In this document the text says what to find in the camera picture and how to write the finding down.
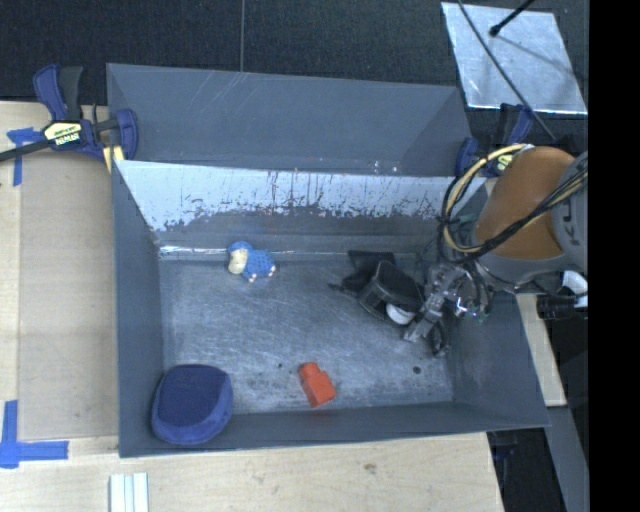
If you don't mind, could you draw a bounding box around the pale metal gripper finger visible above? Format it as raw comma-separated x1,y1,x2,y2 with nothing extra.
428,319,452,358
402,295,444,344

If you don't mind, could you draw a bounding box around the small white round object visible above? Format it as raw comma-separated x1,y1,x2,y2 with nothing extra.
385,303,417,326

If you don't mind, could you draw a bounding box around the black boxy plastic object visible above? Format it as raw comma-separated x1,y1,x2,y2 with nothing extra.
327,249,427,326

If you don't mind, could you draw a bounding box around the grey metal bin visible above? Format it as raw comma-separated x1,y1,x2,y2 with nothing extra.
105,62,552,459

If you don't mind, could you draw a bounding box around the red plastic block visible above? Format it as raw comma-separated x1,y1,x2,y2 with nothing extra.
298,361,338,409

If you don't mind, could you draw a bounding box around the blue toy sheep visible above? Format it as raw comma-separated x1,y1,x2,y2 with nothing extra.
227,240,278,284

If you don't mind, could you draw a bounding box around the dark blue rounded cushion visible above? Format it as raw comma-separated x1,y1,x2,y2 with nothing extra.
150,363,235,447

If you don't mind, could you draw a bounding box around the pale wood flat board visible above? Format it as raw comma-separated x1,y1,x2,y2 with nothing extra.
17,153,121,442

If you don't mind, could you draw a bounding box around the black cylinder on white bracket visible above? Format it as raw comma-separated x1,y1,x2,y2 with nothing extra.
535,269,590,321

